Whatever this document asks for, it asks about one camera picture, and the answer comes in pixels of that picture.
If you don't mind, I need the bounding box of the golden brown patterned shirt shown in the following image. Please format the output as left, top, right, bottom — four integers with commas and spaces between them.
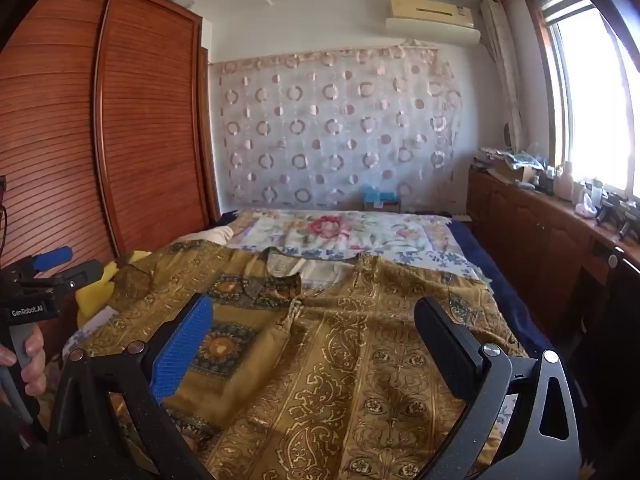
84, 240, 524, 479

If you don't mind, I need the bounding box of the person's left hand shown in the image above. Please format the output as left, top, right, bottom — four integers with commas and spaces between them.
21, 324, 47, 398

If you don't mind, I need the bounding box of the navy blue bed blanket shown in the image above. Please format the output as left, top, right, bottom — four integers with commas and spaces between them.
448, 220, 554, 358

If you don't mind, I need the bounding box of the brown wooden sideboard cabinet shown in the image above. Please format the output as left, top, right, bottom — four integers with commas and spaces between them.
466, 167, 640, 351

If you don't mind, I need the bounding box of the floral pink rose quilt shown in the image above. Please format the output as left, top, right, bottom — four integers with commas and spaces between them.
228, 209, 459, 259

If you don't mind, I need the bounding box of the red-brown wooden wardrobe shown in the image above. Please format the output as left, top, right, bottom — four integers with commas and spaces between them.
1, 0, 219, 264

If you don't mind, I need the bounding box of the beige pink pillow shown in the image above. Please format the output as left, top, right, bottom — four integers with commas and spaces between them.
175, 226, 234, 246

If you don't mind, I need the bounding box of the blue tissue box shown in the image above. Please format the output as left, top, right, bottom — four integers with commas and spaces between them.
362, 186, 401, 214

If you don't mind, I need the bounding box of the white plastic jug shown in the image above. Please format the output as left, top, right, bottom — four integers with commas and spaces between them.
554, 160, 574, 202

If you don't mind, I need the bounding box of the blue floral white blanket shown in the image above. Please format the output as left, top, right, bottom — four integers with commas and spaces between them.
280, 248, 491, 284

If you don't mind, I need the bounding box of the cardboard box with clutter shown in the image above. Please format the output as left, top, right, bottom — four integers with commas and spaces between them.
474, 148, 544, 182

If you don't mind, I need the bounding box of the black tripod gadget on sill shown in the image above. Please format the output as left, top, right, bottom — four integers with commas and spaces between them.
596, 193, 640, 240

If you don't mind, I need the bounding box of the circle patterned sheer curtain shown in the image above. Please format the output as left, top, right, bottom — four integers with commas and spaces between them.
210, 46, 462, 210

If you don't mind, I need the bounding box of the tied beige window curtain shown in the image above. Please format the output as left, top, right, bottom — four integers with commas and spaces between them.
480, 0, 526, 152

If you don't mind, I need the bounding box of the window with wooden frame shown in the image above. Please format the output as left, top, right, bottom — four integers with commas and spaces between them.
525, 0, 639, 200

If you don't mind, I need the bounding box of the white wall air conditioner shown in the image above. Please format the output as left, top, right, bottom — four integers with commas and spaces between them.
385, 0, 480, 47

